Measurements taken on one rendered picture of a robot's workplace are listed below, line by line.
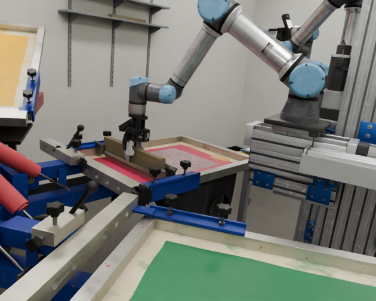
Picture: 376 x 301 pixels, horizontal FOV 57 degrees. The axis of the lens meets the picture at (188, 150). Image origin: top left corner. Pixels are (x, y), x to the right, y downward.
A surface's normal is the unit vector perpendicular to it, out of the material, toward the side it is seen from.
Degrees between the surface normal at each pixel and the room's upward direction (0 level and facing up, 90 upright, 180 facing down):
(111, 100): 90
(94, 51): 90
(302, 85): 94
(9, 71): 32
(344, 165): 90
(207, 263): 0
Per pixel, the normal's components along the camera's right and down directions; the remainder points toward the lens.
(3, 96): 0.22, -0.67
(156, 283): 0.10, -0.96
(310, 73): -0.21, 0.31
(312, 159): -0.50, 0.18
